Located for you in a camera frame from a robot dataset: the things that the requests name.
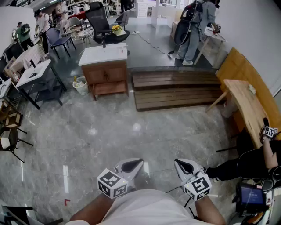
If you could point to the black tablet screen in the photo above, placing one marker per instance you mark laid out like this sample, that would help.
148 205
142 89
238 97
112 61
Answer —
251 195

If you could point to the small white sink top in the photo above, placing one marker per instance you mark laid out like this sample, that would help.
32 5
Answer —
33 73

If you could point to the black metal sink stand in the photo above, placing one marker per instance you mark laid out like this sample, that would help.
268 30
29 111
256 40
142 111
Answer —
44 92

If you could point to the person's left forearm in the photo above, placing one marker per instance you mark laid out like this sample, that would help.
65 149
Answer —
94 208

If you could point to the white power strip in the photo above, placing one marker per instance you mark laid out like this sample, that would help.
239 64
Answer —
135 32

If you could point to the white board under bouquet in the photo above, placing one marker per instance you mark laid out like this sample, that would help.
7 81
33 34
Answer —
123 33

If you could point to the dark wooden slat platform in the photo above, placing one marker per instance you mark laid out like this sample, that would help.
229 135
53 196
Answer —
175 92

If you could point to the white ceramic sink basin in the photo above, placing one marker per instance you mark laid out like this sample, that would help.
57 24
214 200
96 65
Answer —
101 55

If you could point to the black round frame chair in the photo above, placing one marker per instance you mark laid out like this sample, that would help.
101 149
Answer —
9 140

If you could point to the blue chair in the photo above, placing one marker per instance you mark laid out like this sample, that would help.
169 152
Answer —
56 37

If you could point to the black sink faucet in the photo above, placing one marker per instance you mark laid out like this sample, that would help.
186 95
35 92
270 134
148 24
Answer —
103 44

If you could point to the small wooden stool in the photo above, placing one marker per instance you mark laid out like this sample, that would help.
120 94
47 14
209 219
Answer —
11 116

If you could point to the yellow wooden board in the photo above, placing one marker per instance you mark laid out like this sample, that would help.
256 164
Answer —
239 66

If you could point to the person's right forearm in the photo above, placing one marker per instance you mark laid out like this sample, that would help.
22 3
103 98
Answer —
208 211

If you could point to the light wooden table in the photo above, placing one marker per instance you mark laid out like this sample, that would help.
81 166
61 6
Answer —
248 105

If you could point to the yellow sunflower bouquet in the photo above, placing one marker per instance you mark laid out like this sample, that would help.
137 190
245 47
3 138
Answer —
116 28

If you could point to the white waste bin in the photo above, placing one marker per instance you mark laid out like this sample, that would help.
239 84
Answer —
80 86

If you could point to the small black faucet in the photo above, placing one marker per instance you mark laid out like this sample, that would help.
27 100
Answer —
33 63

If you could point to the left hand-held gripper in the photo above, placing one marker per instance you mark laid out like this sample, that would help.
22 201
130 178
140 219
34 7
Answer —
110 183

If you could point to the table with checked cloth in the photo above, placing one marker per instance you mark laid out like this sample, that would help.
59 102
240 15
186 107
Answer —
28 57

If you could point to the white table with wooden legs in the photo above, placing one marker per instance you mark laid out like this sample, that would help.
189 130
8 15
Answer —
214 37

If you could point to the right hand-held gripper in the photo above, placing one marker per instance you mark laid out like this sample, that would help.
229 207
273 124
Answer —
197 186

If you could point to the person's white shirt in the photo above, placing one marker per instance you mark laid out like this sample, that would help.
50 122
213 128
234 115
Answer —
149 208

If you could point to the black mesh office chair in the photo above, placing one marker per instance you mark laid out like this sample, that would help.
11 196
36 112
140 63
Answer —
98 19

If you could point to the black power adapter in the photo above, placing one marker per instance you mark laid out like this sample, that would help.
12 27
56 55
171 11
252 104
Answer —
170 52

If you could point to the wooden vanity cabinet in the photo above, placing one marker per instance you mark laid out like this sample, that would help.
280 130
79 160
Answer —
105 77

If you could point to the grey chair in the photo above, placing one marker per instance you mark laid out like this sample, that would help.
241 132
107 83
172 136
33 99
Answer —
123 19

